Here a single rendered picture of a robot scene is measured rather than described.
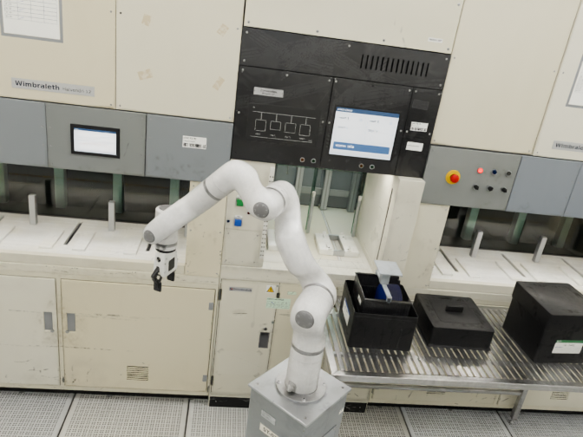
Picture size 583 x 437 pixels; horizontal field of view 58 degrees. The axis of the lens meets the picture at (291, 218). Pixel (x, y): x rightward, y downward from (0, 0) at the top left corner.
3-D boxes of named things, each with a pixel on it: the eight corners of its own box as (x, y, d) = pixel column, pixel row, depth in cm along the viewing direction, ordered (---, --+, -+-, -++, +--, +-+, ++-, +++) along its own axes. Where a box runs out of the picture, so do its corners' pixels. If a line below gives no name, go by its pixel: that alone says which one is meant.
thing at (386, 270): (346, 311, 246) (358, 251, 234) (388, 315, 248) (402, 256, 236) (355, 343, 223) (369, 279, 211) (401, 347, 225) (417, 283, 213)
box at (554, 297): (533, 363, 229) (552, 315, 219) (500, 325, 254) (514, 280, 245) (590, 364, 234) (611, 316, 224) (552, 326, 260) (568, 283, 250)
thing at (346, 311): (337, 310, 247) (344, 279, 240) (395, 315, 250) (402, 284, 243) (347, 347, 222) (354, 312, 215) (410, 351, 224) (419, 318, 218)
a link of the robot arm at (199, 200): (206, 208, 170) (149, 251, 184) (228, 194, 185) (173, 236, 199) (190, 186, 170) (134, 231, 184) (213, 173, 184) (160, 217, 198)
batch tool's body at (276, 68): (207, 413, 279) (242, 27, 204) (215, 313, 366) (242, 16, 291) (367, 419, 290) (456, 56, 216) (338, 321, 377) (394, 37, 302)
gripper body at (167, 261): (167, 253, 190) (166, 280, 194) (181, 243, 199) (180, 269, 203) (149, 247, 192) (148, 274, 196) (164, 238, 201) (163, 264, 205)
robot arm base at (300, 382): (304, 412, 183) (312, 369, 176) (265, 384, 194) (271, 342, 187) (336, 387, 197) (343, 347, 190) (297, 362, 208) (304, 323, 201)
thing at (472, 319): (427, 346, 230) (434, 322, 225) (409, 309, 257) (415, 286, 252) (491, 351, 233) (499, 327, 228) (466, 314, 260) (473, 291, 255)
